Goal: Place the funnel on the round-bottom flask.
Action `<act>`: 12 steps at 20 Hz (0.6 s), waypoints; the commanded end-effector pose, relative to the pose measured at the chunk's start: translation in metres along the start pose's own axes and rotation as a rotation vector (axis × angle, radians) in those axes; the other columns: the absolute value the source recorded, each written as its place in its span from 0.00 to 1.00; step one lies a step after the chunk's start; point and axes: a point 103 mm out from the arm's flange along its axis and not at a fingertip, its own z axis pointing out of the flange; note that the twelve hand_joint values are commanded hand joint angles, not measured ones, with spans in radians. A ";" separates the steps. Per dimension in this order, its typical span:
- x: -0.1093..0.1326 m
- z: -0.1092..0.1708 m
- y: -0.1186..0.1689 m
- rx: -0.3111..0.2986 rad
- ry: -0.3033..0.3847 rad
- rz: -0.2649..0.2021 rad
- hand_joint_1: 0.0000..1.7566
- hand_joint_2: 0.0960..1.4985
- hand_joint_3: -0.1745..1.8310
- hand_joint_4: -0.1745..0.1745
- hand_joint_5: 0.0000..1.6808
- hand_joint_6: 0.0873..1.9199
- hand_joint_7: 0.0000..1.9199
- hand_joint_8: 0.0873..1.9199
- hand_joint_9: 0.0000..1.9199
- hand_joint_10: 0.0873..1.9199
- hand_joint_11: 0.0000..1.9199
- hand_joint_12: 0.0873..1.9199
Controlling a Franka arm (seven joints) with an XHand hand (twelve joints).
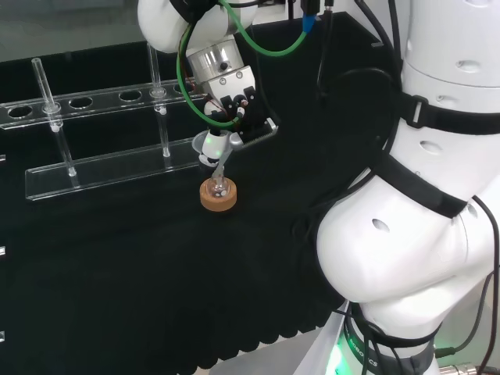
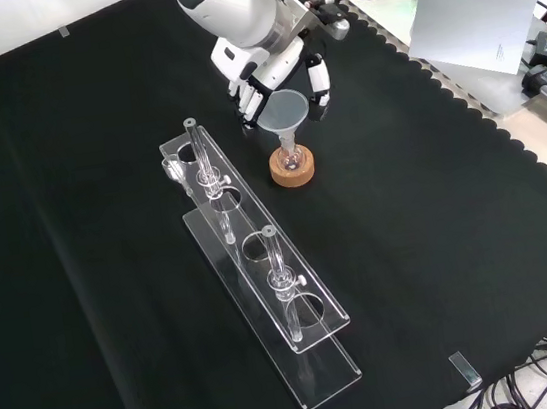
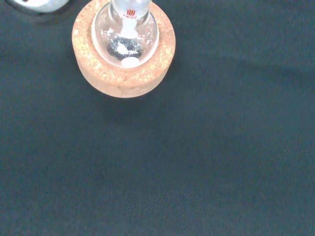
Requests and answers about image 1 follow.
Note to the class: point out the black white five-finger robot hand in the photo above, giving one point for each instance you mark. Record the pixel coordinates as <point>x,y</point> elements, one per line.
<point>230,88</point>

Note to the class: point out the clear glass round-bottom flask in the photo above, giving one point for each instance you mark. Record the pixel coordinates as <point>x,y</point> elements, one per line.
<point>218,188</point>

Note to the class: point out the clear acrylic funnel stand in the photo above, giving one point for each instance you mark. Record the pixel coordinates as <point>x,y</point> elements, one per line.
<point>113,170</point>

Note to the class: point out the black bench cloth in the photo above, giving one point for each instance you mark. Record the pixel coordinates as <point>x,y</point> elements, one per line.
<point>156,273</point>

